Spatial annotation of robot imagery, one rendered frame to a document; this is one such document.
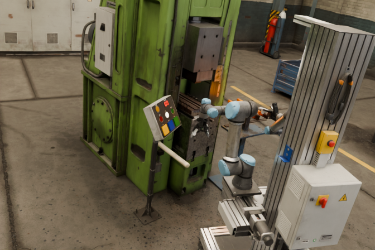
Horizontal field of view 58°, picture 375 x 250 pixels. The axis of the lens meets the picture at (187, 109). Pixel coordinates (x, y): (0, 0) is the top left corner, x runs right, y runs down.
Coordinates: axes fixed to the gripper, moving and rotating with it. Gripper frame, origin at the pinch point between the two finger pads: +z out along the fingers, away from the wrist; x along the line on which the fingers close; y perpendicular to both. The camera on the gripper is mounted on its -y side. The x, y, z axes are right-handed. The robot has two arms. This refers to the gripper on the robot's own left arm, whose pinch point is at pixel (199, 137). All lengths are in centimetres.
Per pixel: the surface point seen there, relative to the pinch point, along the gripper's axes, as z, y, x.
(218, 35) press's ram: -75, -51, 22
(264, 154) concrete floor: 93, -117, 142
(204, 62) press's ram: -52, -46, 11
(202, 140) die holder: 29, -44, 20
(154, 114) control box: -21.1, -0.1, -40.2
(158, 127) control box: -11.4, 3.8, -36.4
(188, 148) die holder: 32.1, -36.7, 4.2
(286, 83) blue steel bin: 64, -333, 294
